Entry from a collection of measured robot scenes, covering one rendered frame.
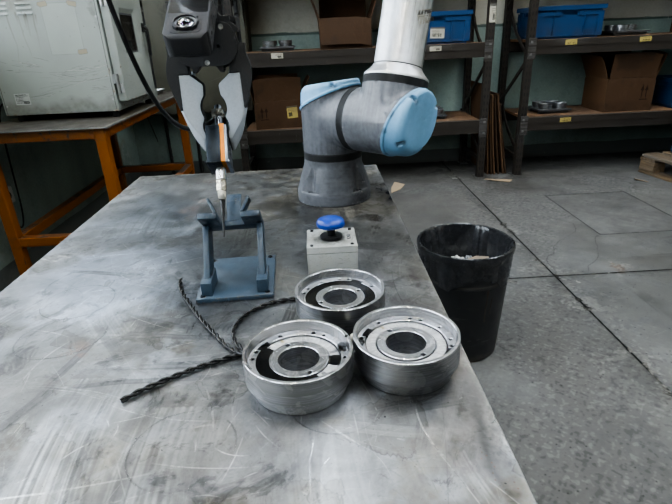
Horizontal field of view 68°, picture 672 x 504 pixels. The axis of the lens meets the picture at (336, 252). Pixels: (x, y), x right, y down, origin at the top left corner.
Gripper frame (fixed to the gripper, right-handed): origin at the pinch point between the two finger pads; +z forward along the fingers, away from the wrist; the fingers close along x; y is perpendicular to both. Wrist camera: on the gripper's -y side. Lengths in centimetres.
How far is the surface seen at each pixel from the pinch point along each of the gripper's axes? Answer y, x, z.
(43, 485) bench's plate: -32.4, 12.2, 19.7
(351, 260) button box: -0.2, -15.9, 17.4
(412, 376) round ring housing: -26.9, -18.2, 16.9
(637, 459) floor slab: 33, -97, 100
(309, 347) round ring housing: -21.2, -9.2, 16.8
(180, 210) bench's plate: 34.6, 14.4, 19.8
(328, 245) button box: 0.5, -12.8, 15.2
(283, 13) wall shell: 383, -8, -27
